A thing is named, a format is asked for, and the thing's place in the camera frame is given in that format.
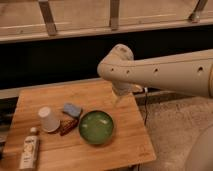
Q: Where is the middle metal bracket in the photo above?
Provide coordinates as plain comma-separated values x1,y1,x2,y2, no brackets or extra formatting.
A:
109,0,120,30

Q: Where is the white lotion bottle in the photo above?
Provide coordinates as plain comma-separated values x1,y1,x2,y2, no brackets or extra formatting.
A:
19,127,40,171

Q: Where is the metal bracket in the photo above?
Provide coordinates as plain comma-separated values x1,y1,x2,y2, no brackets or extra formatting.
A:
188,0,208,23
38,0,57,36
109,0,120,30

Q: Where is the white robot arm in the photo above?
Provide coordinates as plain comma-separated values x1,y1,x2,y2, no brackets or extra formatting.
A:
97,44,213,98

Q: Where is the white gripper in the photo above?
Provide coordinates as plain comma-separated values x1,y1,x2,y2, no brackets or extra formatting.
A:
112,82,143,104

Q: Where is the blue sponge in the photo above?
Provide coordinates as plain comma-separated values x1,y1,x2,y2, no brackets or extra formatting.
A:
63,103,82,118

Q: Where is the green ceramic bowl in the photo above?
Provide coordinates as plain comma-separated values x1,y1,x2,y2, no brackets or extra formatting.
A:
78,110,114,145

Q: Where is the white paper cup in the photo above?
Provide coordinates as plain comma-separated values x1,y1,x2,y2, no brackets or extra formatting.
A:
38,107,60,133

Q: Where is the right metal bracket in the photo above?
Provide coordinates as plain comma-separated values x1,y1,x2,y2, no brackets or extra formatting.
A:
188,0,208,23

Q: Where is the left metal bracket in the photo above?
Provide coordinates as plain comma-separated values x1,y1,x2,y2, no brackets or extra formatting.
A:
38,0,57,36

